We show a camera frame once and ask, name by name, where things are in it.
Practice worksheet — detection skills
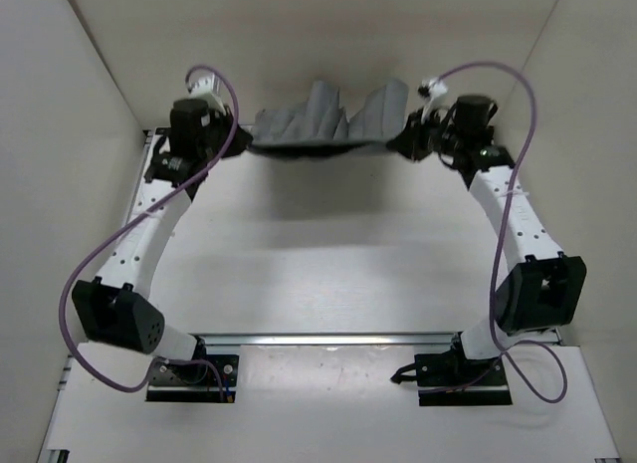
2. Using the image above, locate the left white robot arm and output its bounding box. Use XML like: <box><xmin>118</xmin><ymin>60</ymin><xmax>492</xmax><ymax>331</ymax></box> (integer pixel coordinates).
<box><xmin>72</xmin><ymin>95</ymin><xmax>251</xmax><ymax>381</ymax></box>

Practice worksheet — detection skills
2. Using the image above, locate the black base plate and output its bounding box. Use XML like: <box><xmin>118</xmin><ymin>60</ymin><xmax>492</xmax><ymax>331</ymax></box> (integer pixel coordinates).
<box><xmin>415</xmin><ymin>351</ymin><xmax>513</xmax><ymax>407</ymax></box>
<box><xmin>145</xmin><ymin>347</ymin><xmax>240</xmax><ymax>404</ymax></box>

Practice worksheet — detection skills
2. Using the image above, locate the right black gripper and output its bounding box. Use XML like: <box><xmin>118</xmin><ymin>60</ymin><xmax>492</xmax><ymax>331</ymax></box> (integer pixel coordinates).
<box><xmin>388</xmin><ymin>110</ymin><xmax>464</xmax><ymax>165</ymax></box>

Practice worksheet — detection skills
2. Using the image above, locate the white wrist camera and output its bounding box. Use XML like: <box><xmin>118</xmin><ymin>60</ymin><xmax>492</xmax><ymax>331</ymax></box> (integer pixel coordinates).
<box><xmin>188</xmin><ymin>74</ymin><xmax>224</xmax><ymax>110</ymax></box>
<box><xmin>417</xmin><ymin>77</ymin><xmax>448</xmax><ymax>102</ymax></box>

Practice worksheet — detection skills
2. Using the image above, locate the aluminium rail front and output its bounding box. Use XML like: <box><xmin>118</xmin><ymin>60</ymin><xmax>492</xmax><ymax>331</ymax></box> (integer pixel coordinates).
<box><xmin>200</xmin><ymin>333</ymin><xmax>454</xmax><ymax>347</ymax></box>

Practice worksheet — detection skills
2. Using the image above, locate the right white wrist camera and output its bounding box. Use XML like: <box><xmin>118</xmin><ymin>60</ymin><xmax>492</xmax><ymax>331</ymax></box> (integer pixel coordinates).
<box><xmin>417</xmin><ymin>77</ymin><xmax>448</xmax><ymax>102</ymax></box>

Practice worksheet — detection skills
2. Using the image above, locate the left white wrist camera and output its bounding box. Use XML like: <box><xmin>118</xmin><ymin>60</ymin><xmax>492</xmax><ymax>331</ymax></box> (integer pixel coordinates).
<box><xmin>188</xmin><ymin>74</ymin><xmax>224</xmax><ymax>110</ymax></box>

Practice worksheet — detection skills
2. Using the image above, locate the aluminium rail left side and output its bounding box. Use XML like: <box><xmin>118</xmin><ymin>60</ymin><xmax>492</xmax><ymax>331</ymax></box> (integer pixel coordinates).
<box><xmin>121</xmin><ymin>129</ymin><xmax>154</xmax><ymax>225</ymax></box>

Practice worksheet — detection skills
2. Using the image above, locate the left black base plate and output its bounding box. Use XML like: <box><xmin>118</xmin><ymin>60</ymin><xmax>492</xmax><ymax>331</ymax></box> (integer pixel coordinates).
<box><xmin>145</xmin><ymin>347</ymin><xmax>240</xmax><ymax>404</ymax></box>

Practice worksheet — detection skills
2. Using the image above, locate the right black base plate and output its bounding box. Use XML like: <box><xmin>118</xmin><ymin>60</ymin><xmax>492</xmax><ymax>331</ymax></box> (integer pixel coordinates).
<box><xmin>415</xmin><ymin>351</ymin><xmax>513</xmax><ymax>407</ymax></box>

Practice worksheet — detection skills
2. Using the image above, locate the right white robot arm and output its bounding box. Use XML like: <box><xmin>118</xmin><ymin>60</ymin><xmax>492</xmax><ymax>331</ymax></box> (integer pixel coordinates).
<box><xmin>388</xmin><ymin>95</ymin><xmax>586</xmax><ymax>390</ymax></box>

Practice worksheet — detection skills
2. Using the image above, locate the aluminium rail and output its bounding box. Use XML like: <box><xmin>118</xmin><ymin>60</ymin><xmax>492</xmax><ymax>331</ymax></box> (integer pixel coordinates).
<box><xmin>121</xmin><ymin>129</ymin><xmax>154</xmax><ymax>225</ymax></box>
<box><xmin>200</xmin><ymin>333</ymin><xmax>454</xmax><ymax>347</ymax></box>

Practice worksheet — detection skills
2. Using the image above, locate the grey pleated skirt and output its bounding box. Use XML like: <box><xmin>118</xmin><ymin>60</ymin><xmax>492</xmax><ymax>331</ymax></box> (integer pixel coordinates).
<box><xmin>248</xmin><ymin>79</ymin><xmax>409</xmax><ymax>160</ymax></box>

